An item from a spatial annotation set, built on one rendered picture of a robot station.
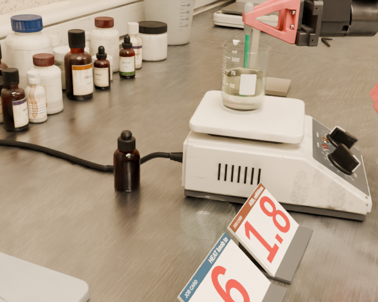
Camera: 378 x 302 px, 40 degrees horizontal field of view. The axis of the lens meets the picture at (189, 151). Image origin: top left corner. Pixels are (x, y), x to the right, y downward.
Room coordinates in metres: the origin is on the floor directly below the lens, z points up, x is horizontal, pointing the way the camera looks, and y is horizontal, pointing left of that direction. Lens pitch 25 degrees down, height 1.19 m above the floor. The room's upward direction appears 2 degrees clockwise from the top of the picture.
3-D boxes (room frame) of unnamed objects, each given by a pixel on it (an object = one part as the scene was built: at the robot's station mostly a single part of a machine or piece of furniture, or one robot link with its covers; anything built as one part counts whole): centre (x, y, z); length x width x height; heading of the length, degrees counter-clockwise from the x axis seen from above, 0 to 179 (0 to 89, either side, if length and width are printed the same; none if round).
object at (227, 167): (0.54, -0.09, 0.94); 0.22 x 0.13 x 0.08; 79
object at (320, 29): (0.79, -0.19, 1.05); 0.10 x 0.07 x 0.07; 9
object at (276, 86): (0.91, -0.14, 0.96); 0.08 x 0.08 x 0.13; 75
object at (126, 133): (0.52, 0.07, 0.93); 0.03 x 0.03 x 0.07
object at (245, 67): (0.56, -0.06, 1.02); 0.06 x 0.05 x 0.08; 34
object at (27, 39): (0.80, 0.26, 0.96); 0.07 x 0.07 x 0.13
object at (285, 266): (0.41, -0.08, 0.92); 0.09 x 0.06 x 0.04; 156
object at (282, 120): (0.54, -0.07, 0.98); 0.12 x 0.12 x 0.01; 79
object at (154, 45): (1.08, 0.09, 0.94); 0.07 x 0.07 x 0.07
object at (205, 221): (0.44, -0.02, 0.91); 0.06 x 0.06 x 0.02
